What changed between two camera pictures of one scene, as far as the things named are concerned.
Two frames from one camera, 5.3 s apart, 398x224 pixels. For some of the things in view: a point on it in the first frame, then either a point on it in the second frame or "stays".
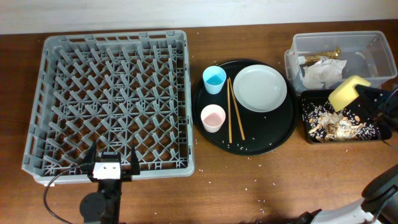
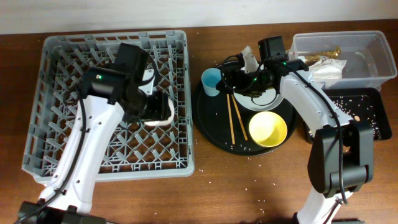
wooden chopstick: (239, 119) stays
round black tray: (245, 132) stays
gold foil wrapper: (331, 55) stays
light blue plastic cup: (214, 77) stays
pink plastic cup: (212, 116) -> (162, 122)
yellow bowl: (346, 93) -> (267, 129)
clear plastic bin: (323, 60) stays
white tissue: (323, 73) stays
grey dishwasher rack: (115, 88) stays
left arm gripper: (127, 175) -> (160, 108)
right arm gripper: (384, 104) -> (241, 86)
